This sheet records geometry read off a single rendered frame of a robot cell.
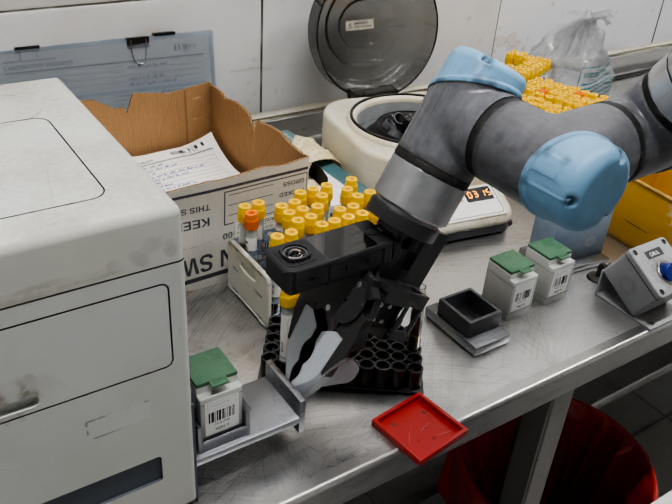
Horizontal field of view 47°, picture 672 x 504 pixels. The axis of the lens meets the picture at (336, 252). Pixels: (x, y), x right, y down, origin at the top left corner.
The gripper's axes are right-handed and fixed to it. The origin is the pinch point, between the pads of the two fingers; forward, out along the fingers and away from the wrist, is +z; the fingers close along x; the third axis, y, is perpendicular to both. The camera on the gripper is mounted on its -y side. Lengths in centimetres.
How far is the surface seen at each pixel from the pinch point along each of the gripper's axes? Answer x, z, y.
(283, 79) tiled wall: 60, -22, 26
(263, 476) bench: -4.6, 6.8, -2.3
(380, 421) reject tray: -4.5, -0.1, 9.2
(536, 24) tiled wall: 59, -54, 75
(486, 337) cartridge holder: -0.6, -10.0, 24.0
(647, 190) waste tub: 6, -34, 49
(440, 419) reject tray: -7.2, -2.8, 14.0
